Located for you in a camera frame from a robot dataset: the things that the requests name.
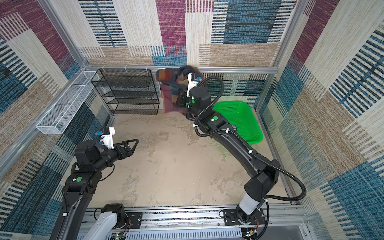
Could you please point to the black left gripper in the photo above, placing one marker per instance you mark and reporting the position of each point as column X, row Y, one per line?
column 128, row 152

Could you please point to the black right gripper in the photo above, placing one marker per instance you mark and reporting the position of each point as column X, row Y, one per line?
column 183, row 96

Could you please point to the plaid long sleeve shirt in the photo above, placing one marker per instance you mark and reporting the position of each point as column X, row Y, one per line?
column 173, row 81

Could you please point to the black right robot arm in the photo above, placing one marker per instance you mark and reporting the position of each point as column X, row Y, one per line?
column 263, row 173

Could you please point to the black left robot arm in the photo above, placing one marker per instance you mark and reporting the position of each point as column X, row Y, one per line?
column 80, row 186

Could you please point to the green plastic basket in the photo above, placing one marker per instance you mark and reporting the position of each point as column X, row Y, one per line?
column 241, row 117

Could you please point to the black wire mesh shelf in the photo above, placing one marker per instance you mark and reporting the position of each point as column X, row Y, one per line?
column 128, row 91

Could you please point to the white wire mesh tray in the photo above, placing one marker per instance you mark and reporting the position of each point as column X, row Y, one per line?
column 59, row 116

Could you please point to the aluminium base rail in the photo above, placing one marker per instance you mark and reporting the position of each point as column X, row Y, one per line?
column 115, row 222

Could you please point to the aluminium frame post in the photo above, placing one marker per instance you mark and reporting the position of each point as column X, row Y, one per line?
column 286, row 40

